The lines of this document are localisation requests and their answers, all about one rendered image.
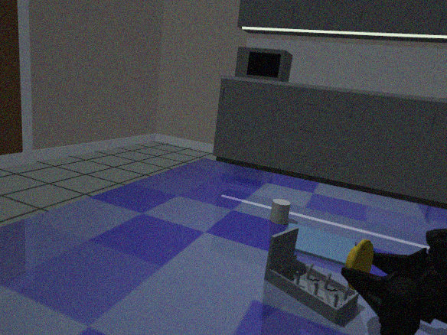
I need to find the grey dish rack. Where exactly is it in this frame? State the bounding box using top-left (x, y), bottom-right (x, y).
top-left (264, 227), bottom-right (359, 323)

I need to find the grey cylinder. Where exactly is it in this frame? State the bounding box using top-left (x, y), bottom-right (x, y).
top-left (269, 199), bottom-right (291, 224)

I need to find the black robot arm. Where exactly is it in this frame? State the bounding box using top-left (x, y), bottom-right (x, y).
top-left (426, 229), bottom-right (447, 288)

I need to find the yellow round plate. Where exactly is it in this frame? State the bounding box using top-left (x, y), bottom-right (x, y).
top-left (345, 239), bottom-right (374, 273)

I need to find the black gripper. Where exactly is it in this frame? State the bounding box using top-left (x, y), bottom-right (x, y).
top-left (341, 248), bottom-right (447, 335)

